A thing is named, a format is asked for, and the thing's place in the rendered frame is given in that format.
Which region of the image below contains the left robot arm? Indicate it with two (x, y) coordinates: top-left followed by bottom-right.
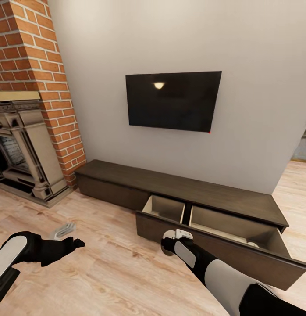
(0, 223), (85, 303)

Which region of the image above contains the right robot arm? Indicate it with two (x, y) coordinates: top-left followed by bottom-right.
(160, 229), (306, 316)

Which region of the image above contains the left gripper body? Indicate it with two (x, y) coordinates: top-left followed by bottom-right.
(40, 236), (75, 267)

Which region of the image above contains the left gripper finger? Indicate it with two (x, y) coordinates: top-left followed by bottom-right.
(74, 238), (85, 249)

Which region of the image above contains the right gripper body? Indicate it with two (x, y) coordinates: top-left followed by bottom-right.
(164, 237), (178, 253)

